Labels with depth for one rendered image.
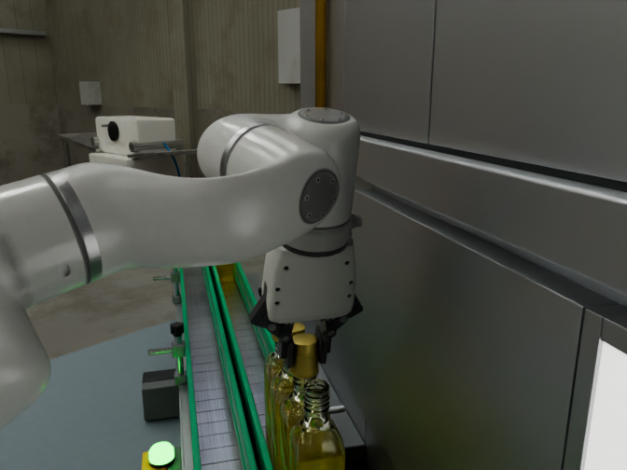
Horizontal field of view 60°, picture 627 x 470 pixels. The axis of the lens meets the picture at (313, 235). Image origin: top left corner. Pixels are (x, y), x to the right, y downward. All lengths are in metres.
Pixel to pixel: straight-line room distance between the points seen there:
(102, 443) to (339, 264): 0.83
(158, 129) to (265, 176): 4.85
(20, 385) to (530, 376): 0.36
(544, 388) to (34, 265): 0.37
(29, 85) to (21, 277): 9.10
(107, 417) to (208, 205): 1.02
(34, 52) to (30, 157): 1.56
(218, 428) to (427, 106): 0.67
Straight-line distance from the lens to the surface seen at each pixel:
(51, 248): 0.38
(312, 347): 0.65
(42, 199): 0.39
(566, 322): 0.42
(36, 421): 1.41
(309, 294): 0.59
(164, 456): 1.05
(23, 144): 9.42
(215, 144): 0.48
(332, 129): 0.50
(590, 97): 0.44
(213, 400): 1.11
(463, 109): 0.58
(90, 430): 1.33
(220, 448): 0.99
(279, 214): 0.41
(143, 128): 5.16
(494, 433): 0.53
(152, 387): 1.28
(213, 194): 0.38
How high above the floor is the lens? 1.46
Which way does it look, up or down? 15 degrees down
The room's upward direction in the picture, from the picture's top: straight up
